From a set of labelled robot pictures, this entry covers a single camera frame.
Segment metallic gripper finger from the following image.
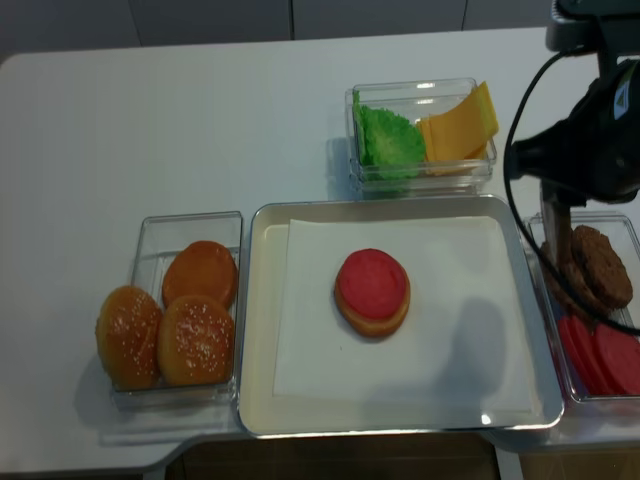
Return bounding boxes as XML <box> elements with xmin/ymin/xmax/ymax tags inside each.
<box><xmin>540</xmin><ymin>181</ymin><xmax>572</xmax><ymax>262</ymax></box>

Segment brown meat patty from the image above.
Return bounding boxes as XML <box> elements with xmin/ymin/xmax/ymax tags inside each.
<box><xmin>572</xmin><ymin>225</ymin><xmax>633</xmax><ymax>310</ymax></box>

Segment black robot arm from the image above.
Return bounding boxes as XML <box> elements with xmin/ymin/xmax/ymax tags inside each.
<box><xmin>504</xmin><ymin>1</ymin><xmax>639</xmax><ymax>261</ymax></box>

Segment clear lettuce cheese container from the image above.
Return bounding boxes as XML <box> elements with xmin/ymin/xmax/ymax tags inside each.
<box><xmin>345</xmin><ymin>78</ymin><xmax>497</xmax><ymax>196</ymax></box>

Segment green lettuce leaf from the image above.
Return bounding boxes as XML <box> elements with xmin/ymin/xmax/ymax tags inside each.
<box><xmin>352</xmin><ymin>91</ymin><xmax>426</xmax><ymax>181</ymax></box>

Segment brown patty stack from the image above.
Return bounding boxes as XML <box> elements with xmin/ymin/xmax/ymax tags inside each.
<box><xmin>539</xmin><ymin>240</ymin><xmax>616</xmax><ymax>314</ymax></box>

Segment clear patty tomato container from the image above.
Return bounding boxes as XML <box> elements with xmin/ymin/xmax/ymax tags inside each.
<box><xmin>524</xmin><ymin>212</ymin><xmax>639</xmax><ymax>416</ymax></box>

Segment yellow cheese slices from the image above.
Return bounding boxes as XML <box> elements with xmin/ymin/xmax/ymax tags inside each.
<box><xmin>416</xmin><ymin>82</ymin><xmax>499</xmax><ymax>176</ymax></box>

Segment red tomato slices stack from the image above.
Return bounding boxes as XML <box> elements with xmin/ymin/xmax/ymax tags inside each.
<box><xmin>557</xmin><ymin>316</ymin><xmax>639</xmax><ymax>396</ymax></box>

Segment white paper sheet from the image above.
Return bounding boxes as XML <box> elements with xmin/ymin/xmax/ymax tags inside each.
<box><xmin>273</xmin><ymin>216</ymin><xmax>533</xmax><ymax>411</ymax></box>

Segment red tomato slice on bun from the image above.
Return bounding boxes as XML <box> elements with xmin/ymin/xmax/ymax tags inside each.
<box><xmin>336</xmin><ymin>248</ymin><xmax>410</xmax><ymax>321</ymax></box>

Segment bottom bun on tray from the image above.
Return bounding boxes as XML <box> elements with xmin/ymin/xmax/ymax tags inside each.
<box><xmin>334</xmin><ymin>282</ymin><xmax>411</xmax><ymax>338</ymax></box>

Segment silver metal tray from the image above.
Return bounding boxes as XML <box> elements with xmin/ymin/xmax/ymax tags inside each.
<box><xmin>239</xmin><ymin>195</ymin><xmax>564</xmax><ymax>436</ymax></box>

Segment plain bottom bun in container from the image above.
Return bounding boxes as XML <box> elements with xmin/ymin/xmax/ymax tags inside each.
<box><xmin>161</xmin><ymin>240</ymin><xmax>238</xmax><ymax>309</ymax></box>

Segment clear bun container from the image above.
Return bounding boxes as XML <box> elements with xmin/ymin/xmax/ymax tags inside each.
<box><xmin>111</xmin><ymin>211</ymin><xmax>244</xmax><ymax>411</ymax></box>

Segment right sesame top bun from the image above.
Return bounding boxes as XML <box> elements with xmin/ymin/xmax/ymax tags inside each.
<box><xmin>157</xmin><ymin>295</ymin><xmax>235</xmax><ymax>386</ymax></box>

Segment sesame bun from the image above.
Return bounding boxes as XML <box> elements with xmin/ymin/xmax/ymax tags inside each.
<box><xmin>157</xmin><ymin>295</ymin><xmax>235</xmax><ymax>386</ymax></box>
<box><xmin>95</xmin><ymin>286</ymin><xmax>163</xmax><ymax>391</ymax></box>

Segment left sesame top bun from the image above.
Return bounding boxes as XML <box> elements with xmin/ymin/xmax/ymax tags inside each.
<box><xmin>95</xmin><ymin>286</ymin><xmax>163</xmax><ymax>391</ymax></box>

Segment black cable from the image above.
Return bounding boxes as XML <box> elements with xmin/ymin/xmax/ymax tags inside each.
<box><xmin>502</xmin><ymin>44</ymin><xmax>640</xmax><ymax>337</ymax></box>

